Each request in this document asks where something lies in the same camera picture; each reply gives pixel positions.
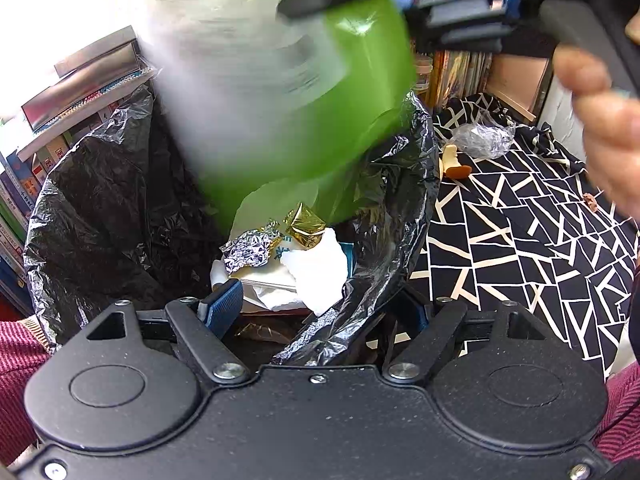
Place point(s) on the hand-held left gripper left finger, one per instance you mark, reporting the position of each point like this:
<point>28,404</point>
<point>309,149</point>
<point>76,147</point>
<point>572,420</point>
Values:
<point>227,305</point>

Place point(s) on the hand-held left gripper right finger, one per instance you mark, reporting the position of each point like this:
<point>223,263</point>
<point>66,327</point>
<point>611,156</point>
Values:
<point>445,322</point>

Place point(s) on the silver foil wrapper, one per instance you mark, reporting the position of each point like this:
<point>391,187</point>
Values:
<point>247,255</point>

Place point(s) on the white tissue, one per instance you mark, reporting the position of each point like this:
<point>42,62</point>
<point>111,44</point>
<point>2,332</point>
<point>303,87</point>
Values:
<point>320,270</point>

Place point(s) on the gold foil wrapper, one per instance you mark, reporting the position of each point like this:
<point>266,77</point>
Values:
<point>302,230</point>

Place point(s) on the clear plastic bag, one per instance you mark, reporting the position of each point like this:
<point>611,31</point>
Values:
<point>482,141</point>

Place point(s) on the green plastic packaging bag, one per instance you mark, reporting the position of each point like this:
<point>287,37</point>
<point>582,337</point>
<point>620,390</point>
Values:
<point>300,125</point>

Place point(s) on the bread slice with orange crust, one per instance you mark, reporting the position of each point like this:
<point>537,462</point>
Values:
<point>452,160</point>

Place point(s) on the black lined trash bin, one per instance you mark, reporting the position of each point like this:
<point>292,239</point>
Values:
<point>110,200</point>

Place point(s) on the person's left forearm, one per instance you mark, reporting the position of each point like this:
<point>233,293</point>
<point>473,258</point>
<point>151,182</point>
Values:
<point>20,375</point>

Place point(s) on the row of thin picture books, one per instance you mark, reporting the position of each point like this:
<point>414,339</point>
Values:
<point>460,77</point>

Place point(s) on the person's right hand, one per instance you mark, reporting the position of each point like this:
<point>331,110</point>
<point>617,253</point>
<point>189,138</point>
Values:
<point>615,135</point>

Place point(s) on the small white-lidded jar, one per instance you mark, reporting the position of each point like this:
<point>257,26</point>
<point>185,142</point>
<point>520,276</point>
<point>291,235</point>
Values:
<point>422,75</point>

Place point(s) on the brown kraft notebook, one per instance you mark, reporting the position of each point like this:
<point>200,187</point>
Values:
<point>517,77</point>

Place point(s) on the black and white patterned cloth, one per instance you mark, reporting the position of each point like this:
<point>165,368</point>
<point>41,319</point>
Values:
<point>525,260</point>

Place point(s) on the wooden book stand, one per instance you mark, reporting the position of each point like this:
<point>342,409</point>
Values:
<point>515,107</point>

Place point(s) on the small brown scrap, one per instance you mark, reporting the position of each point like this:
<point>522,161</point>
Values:
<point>592,203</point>

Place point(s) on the person's maroon clothing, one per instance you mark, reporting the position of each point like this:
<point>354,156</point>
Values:
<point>622,410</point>

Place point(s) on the stack of flat spiral notebooks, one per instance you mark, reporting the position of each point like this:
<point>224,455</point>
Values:
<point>85,80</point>

